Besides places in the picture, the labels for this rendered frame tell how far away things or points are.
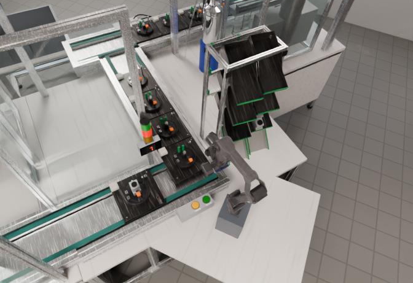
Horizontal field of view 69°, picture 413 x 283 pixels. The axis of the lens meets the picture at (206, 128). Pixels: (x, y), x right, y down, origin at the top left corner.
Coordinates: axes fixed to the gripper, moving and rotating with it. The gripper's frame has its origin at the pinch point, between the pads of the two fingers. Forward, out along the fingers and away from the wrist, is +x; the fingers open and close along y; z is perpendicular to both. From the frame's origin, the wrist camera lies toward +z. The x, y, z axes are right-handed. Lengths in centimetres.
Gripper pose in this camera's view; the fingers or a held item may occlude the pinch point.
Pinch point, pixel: (219, 167)
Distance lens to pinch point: 150.6
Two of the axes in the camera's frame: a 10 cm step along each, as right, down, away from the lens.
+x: -0.6, 5.8, 8.2
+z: -5.0, -7.3, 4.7
